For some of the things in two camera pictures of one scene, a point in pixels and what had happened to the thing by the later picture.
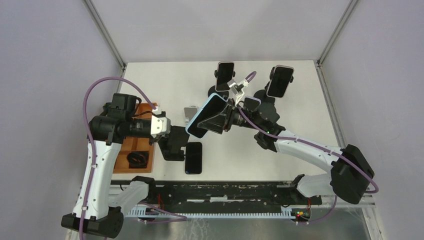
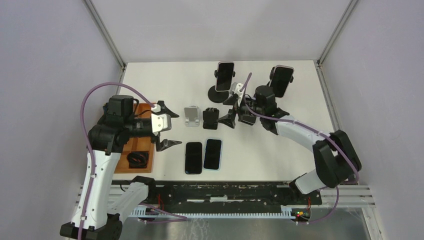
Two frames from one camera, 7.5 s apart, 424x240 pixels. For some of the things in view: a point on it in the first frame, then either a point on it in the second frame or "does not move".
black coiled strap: (137, 160) does not move
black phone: (193, 160) does not move
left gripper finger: (170, 146) → (164, 110)
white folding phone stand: (189, 113) does not move
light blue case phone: (212, 105) → (213, 154)
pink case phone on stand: (225, 74) does not move
